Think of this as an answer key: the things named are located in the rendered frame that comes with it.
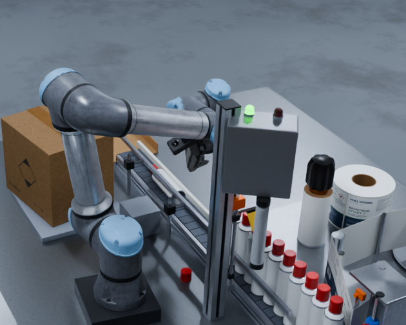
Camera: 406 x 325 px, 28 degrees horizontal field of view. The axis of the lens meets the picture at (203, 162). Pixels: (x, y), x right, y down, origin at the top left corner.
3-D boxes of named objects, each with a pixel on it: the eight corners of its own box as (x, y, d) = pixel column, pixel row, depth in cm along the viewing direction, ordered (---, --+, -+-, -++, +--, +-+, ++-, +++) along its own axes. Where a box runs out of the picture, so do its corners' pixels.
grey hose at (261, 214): (265, 267, 210) (273, 200, 199) (254, 271, 208) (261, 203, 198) (258, 260, 213) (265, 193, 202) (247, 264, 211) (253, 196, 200)
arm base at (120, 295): (154, 305, 225) (155, 276, 220) (101, 316, 220) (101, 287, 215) (138, 272, 237) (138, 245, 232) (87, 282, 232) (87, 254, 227)
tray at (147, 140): (158, 152, 308) (158, 143, 306) (94, 167, 296) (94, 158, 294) (124, 119, 330) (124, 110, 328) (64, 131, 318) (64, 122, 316)
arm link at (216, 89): (198, 80, 231) (222, 73, 235) (191, 108, 239) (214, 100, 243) (214, 98, 227) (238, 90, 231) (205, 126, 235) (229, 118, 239)
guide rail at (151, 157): (311, 322, 220) (312, 316, 219) (308, 323, 219) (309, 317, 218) (139, 144, 299) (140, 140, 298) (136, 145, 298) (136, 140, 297)
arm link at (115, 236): (113, 285, 216) (113, 244, 209) (88, 258, 225) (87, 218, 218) (151, 270, 223) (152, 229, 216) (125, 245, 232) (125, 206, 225)
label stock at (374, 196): (347, 194, 280) (352, 158, 272) (398, 216, 269) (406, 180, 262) (315, 218, 266) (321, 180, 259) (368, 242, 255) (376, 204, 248)
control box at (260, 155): (290, 200, 200) (298, 132, 190) (222, 193, 201) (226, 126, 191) (290, 178, 209) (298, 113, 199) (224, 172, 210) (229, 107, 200)
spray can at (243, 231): (254, 269, 241) (261, 212, 230) (245, 278, 237) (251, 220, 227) (240, 262, 243) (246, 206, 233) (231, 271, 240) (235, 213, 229)
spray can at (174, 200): (185, 189, 267) (159, 160, 283) (172, 193, 265) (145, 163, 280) (185, 202, 270) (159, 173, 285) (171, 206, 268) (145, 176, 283)
